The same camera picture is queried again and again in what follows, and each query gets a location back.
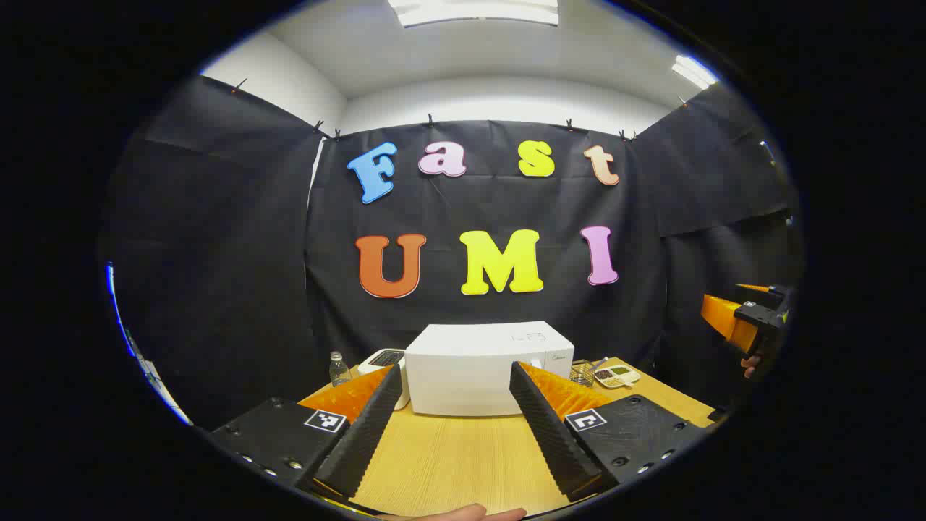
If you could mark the divided plate of beans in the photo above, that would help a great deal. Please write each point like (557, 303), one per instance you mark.
(616, 375)

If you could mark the white toaster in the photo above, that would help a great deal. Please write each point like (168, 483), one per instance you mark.
(376, 359)

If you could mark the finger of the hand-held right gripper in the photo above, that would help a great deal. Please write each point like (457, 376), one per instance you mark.
(759, 293)
(723, 318)

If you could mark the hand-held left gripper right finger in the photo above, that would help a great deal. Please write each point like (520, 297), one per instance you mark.
(550, 427)

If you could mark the clear plastic water bottle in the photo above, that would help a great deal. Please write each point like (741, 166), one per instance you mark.
(339, 370)

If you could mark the small ceiling light panel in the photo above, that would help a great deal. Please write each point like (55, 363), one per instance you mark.
(694, 70)

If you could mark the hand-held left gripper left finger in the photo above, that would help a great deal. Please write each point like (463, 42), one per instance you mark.
(369, 427)

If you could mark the metal spoon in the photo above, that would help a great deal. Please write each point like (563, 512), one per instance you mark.
(599, 363)

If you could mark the white microwave oven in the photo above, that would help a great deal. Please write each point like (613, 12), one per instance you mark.
(463, 362)

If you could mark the large ceiling light panel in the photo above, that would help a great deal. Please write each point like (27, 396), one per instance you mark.
(474, 11)

